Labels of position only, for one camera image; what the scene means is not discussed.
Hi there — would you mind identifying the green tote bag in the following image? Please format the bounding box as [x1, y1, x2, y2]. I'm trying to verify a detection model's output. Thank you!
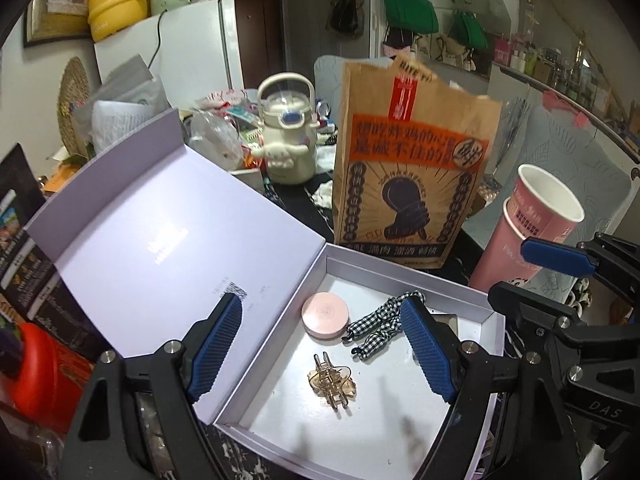
[450, 10, 488, 51]
[381, 0, 440, 35]

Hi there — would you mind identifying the cream kettle bottle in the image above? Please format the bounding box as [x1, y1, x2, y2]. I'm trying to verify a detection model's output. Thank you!
[250, 72, 323, 183]

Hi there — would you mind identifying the round woven mat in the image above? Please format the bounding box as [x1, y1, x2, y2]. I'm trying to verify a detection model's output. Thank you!
[56, 56, 97, 157]

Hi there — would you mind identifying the black printed pouch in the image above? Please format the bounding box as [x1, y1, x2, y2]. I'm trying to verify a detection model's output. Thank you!
[0, 142, 101, 361]

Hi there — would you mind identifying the black white gingham scrunchie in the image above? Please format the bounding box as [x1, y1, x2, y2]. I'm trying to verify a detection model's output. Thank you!
[341, 291, 426, 361]

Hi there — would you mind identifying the grey plastic bag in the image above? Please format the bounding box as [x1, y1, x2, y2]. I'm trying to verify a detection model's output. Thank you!
[95, 55, 171, 126]

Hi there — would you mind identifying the black hanging handbag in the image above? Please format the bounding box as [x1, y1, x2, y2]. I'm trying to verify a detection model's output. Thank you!
[329, 0, 368, 36]

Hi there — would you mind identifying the red canister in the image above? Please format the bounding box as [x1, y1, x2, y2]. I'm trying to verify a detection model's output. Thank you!
[0, 322, 93, 436]

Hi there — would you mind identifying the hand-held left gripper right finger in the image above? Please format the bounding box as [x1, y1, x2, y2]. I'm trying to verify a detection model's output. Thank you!
[400, 295, 583, 480]

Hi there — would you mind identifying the lavender gift box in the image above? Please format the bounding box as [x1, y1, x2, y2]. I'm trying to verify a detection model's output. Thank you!
[22, 108, 506, 480]

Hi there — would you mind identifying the blue-grey leaf cushion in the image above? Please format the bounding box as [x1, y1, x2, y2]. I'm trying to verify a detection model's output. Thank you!
[462, 100, 632, 281]

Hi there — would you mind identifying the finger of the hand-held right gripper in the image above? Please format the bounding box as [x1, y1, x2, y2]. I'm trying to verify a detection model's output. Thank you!
[520, 232, 640, 306]
[487, 282, 587, 344]

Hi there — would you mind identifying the gold metal hair clip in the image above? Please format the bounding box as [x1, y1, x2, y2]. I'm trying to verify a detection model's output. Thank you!
[306, 352, 358, 420]

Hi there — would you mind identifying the brown door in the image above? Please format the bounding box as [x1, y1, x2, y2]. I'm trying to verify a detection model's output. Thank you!
[232, 0, 288, 91]

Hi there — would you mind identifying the row of small bottles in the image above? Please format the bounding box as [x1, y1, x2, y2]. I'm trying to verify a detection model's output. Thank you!
[492, 35, 640, 131]

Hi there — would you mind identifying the picture frame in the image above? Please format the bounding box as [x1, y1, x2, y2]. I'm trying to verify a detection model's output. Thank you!
[22, 0, 96, 48]

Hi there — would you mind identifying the pink round compact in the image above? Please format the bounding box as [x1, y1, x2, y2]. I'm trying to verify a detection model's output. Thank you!
[301, 291, 348, 343]

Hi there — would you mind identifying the yellow pot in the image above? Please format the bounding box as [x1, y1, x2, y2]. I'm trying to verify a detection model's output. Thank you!
[87, 0, 151, 43]

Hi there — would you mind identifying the brown printed paper bag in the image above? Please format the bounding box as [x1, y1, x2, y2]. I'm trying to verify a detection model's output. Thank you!
[332, 52, 503, 272]

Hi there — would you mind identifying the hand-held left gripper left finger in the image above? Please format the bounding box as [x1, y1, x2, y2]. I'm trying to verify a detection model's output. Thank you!
[60, 292, 244, 480]

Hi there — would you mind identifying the white refrigerator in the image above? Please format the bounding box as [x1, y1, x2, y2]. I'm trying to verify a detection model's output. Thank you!
[94, 0, 246, 111]

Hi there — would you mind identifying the clear plastic bag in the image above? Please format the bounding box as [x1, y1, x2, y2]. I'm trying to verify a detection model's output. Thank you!
[190, 107, 246, 171]

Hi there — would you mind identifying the pink panda paper cup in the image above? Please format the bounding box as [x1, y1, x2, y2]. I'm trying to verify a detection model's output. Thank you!
[470, 197, 543, 293]

